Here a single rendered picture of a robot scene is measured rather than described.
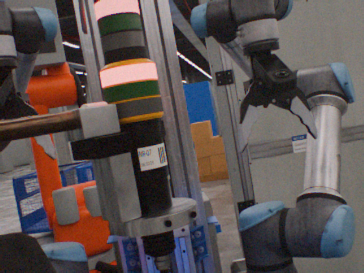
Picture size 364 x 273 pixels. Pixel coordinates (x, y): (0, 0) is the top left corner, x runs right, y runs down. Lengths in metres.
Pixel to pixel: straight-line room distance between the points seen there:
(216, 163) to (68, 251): 8.60
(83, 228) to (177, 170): 3.09
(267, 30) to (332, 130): 0.41
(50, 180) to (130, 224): 4.16
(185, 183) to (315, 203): 0.36
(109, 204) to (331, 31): 2.08
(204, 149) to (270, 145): 7.42
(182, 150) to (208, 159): 8.42
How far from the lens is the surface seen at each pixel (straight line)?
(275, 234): 1.11
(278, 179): 2.26
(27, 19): 1.06
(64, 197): 4.17
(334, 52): 2.35
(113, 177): 0.33
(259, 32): 0.89
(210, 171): 9.71
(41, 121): 0.32
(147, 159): 0.35
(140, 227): 0.34
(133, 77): 0.34
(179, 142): 1.25
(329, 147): 1.18
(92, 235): 4.32
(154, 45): 1.25
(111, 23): 0.35
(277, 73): 0.83
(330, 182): 1.14
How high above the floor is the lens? 1.53
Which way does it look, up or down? 3 degrees down
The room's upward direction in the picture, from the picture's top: 10 degrees counter-clockwise
